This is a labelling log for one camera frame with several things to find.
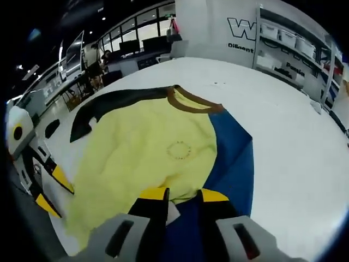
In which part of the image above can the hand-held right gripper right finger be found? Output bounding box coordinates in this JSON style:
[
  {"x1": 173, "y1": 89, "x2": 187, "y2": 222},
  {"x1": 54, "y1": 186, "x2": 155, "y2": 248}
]
[{"x1": 197, "y1": 188, "x2": 284, "y2": 262}]

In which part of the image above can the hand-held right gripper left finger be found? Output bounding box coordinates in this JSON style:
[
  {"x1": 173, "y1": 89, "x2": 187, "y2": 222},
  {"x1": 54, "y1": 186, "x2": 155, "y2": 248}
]
[{"x1": 58, "y1": 187, "x2": 171, "y2": 262}]

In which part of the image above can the yellow blue black garment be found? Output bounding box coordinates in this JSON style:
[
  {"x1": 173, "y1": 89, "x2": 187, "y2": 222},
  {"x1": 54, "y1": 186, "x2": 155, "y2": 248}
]
[{"x1": 64, "y1": 85, "x2": 256, "y2": 259}]

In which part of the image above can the long white desk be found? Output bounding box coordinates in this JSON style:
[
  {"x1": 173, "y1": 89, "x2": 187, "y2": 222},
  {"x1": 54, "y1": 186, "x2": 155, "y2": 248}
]
[{"x1": 40, "y1": 73, "x2": 91, "y2": 107}]

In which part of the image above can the large tilted monitor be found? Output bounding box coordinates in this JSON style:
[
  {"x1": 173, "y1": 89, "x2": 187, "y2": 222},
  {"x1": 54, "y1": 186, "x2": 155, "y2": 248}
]
[{"x1": 65, "y1": 29, "x2": 85, "y2": 80}]

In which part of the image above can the white desk with dark panel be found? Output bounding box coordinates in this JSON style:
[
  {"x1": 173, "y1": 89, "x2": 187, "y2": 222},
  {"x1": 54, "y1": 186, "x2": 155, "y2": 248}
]
[{"x1": 109, "y1": 53, "x2": 159, "y2": 80}]

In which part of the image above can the black computer monitor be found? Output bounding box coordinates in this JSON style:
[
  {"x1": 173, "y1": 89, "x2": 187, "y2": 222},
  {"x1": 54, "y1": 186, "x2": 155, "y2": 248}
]
[
  {"x1": 141, "y1": 35, "x2": 169, "y2": 51},
  {"x1": 119, "y1": 40, "x2": 140, "y2": 52}
]

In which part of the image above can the small white object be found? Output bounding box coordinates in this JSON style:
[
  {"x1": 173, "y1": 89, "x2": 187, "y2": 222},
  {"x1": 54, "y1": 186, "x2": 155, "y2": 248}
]
[{"x1": 309, "y1": 99, "x2": 324, "y2": 115}]

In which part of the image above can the grey chair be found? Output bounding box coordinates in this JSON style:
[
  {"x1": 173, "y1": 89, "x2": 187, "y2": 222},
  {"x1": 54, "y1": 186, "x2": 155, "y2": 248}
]
[{"x1": 170, "y1": 40, "x2": 189, "y2": 59}]

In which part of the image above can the pink grey hanging bag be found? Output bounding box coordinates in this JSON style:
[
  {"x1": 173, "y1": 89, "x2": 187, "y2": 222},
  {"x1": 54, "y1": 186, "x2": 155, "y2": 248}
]
[{"x1": 166, "y1": 17, "x2": 182, "y2": 43}]

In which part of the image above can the white box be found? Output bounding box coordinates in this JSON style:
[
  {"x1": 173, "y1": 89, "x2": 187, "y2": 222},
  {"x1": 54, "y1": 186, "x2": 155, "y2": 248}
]
[{"x1": 257, "y1": 54, "x2": 278, "y2": 69}]

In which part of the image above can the grey metal shelving rack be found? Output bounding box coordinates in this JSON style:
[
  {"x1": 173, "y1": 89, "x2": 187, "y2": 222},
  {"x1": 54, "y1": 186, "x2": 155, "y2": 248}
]
[{"x1": 252, "y1": 5, "x2": 344, "y2": 110}]

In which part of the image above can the white storage bin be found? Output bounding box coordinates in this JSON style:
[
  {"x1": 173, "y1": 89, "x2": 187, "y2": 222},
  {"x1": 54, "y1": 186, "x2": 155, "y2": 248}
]
[
  {"x1": 260, "y1": 23, "x2": 279, "y2": 39},
  {"x1": 278, "y1": 28, "x2": 297, "y2": 47},
  {"x1": 296, "y1": 35, "x2": 317, "y2": 57}
]

